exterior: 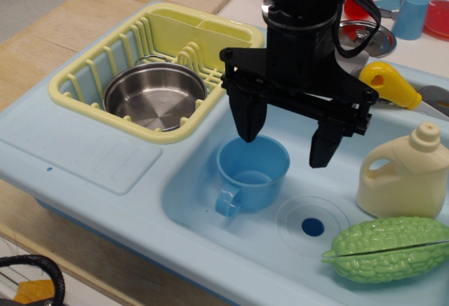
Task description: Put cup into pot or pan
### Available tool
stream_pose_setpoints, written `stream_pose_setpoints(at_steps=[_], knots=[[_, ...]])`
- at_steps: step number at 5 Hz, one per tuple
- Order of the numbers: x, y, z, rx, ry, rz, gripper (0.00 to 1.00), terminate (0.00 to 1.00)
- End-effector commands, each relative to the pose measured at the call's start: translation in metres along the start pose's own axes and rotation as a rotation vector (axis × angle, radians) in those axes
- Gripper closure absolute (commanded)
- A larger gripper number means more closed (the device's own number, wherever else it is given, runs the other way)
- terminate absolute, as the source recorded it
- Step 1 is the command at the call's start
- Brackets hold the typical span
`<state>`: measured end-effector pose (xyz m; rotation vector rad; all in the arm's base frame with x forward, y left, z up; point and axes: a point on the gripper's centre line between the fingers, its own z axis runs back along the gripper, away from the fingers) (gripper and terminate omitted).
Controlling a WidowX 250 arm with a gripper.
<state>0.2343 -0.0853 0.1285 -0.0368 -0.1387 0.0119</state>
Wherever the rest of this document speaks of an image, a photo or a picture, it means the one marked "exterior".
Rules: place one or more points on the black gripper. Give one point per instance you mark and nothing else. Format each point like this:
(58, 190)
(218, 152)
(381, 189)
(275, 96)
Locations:
(322, 88)

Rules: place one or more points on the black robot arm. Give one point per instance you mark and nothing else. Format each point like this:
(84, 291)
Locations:
(308, 24)

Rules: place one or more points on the blue plastic cup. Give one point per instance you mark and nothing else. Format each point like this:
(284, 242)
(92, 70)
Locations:
(252, 174)

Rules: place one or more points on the steel pot lid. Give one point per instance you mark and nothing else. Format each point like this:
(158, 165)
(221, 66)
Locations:
(353, 33)

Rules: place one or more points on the stainless steel pot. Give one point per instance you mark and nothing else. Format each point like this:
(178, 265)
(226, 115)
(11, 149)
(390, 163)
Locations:
(155, 93)

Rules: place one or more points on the upside-down blue cup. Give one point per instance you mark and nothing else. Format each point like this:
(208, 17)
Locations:
(409, 22)

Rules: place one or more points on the red plastic bowl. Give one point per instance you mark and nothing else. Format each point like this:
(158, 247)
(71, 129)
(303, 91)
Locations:
(353, 11)

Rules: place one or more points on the yellow dish rack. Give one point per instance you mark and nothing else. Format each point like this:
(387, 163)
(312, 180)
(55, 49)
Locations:
(182, 35)

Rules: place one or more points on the cream detergent bottle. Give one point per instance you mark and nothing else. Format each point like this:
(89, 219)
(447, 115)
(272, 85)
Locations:
(407, 176)

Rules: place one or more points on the green bitter melon toy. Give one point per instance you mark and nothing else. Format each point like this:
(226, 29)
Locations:
(388, 249)

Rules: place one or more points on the light blue toy sink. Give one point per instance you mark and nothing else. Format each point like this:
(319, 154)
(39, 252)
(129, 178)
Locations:
(154, 192)

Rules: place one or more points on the red plastic plate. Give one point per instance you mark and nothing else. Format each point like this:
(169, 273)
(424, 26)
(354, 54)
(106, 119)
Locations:
(436, 21)

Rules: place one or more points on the yellow cloth piece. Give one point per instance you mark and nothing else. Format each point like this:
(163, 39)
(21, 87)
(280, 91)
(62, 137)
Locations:
(34, 291)

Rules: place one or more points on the yellow handled toy knife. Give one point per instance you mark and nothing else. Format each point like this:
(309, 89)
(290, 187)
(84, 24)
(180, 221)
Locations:
(391, 86)

